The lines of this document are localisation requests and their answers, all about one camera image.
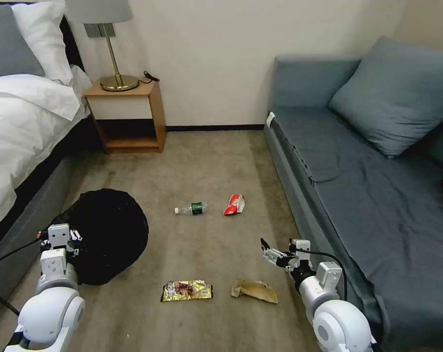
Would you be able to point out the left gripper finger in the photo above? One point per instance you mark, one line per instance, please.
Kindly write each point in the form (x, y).
(76, 235)
(44, 242)

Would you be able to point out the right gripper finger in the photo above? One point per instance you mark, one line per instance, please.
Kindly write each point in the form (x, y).
(274, 255)
(291, 245)

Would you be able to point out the black trash bin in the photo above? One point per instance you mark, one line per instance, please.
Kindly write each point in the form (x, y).
(111, 227)

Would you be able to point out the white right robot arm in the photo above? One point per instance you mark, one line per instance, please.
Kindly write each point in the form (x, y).
(335, 322)

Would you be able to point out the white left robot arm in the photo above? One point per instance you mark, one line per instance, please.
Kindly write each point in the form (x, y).
(49, 311)

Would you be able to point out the crumpled brown paper bag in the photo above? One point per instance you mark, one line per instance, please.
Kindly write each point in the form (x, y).
(256, 291)

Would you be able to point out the red white snack bag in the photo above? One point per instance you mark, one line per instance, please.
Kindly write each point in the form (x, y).
(234, 206)

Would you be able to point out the grey-blue sofa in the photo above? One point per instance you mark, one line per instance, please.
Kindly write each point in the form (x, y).
(364, 205)

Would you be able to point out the clear plastic bottle green label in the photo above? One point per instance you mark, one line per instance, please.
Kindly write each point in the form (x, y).
(192, 209)

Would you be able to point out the gold snack wrapper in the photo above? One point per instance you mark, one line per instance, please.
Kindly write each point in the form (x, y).
(186, 290)

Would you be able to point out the white bed duvet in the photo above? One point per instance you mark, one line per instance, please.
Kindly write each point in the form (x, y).
(19, 121)

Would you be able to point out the white sofa tag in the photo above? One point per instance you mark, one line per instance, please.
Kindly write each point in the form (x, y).
(269, 120)

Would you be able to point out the wooden nightstand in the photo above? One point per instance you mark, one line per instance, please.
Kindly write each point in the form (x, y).
(128, 117)

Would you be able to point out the dark baseboard strip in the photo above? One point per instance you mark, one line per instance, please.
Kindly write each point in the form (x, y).
(214, 128)

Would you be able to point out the large grey-blue cushion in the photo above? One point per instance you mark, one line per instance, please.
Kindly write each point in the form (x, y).
(394, 99)

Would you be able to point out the brass table lamp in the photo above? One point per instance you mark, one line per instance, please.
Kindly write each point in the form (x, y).
(113, 55)

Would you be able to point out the black headboard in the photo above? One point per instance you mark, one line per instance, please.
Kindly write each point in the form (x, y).
(72, 44)

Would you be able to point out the grey bed pillow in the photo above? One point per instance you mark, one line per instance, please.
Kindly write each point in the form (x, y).
(8, 47)

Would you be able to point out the white bed pillow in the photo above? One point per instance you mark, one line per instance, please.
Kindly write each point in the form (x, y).
(42, 36)

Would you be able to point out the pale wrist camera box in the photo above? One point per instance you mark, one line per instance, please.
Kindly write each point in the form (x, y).
(300, 248)
(58, 234)

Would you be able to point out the grey wall switch panel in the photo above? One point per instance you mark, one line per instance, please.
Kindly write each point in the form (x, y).
(97, 30)

